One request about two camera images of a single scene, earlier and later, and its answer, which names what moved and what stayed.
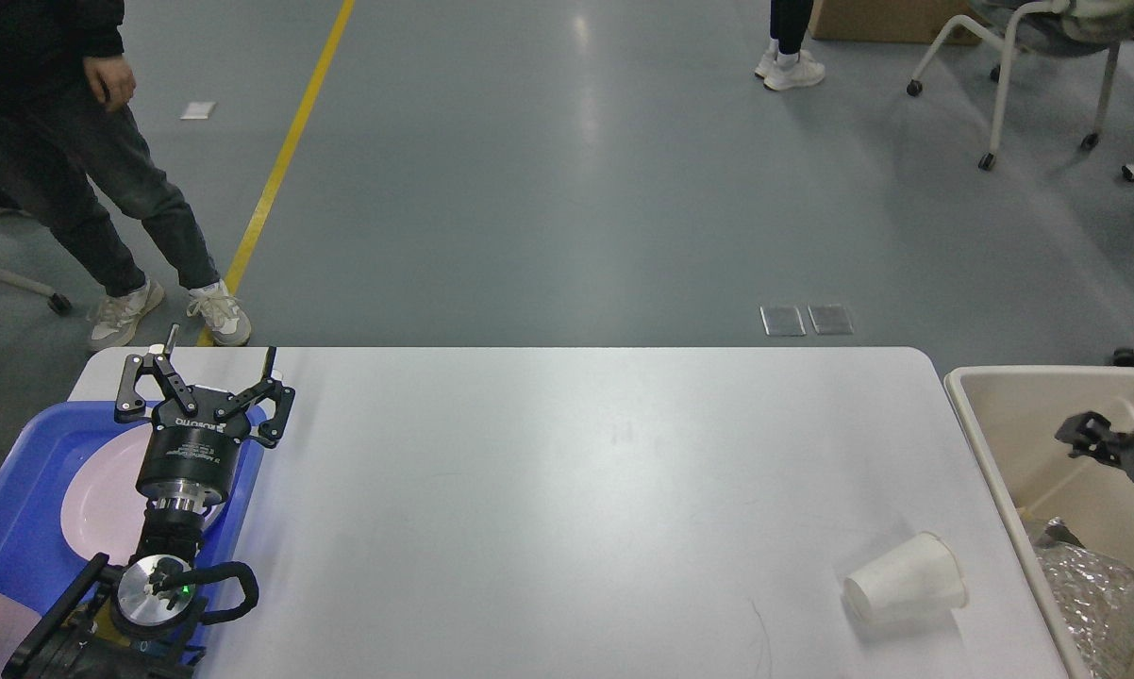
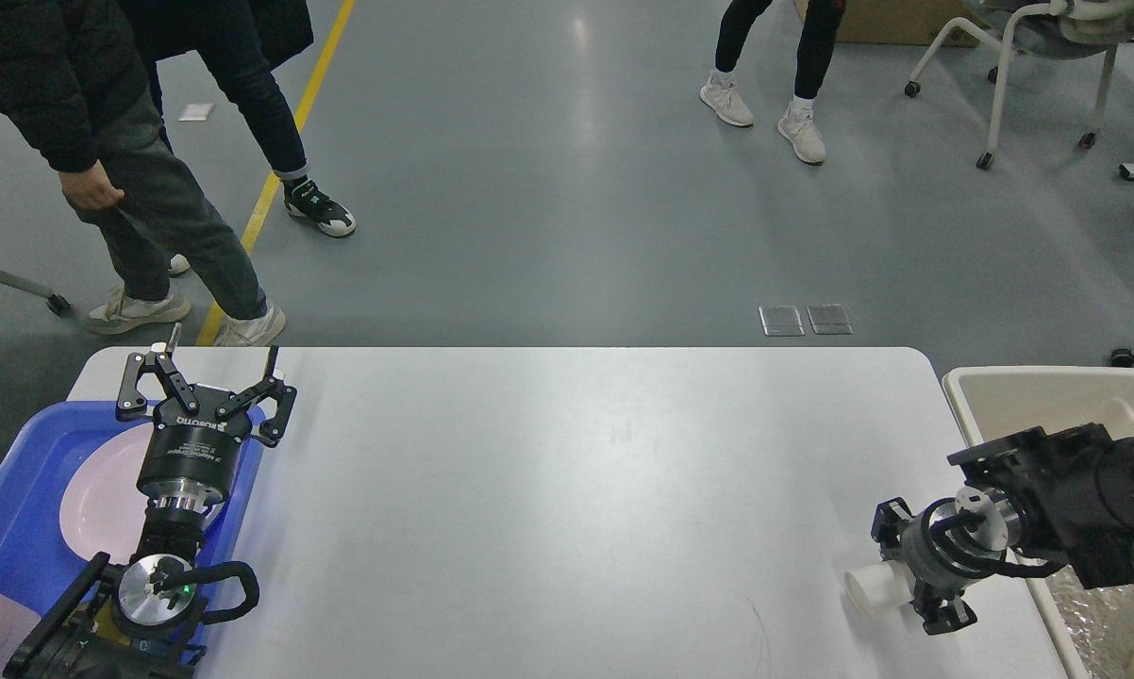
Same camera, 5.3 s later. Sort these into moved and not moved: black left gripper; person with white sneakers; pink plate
Moved: person with white sneakers
Not moved: black left gripper; pink plate
